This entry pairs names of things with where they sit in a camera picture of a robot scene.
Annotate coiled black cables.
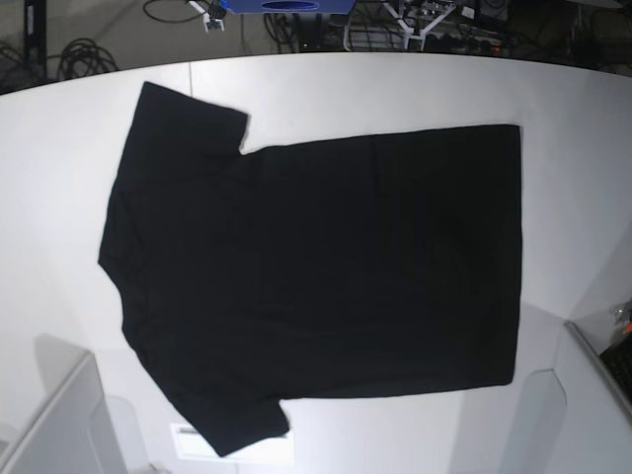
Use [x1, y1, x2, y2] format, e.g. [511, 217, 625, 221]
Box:
[57, 38, 119, 80]

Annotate black keyboard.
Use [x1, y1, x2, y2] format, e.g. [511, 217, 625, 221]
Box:
[600, 334, 632, 400]

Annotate blue box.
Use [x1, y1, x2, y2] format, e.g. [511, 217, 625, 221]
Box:
[220, 0, 356, 15]

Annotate white metal frame stand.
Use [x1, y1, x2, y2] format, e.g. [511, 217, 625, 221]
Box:
[381, 1, 456, 51]

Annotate black T-shirt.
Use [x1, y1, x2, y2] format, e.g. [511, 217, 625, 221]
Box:
[99, 83, 522, 443]

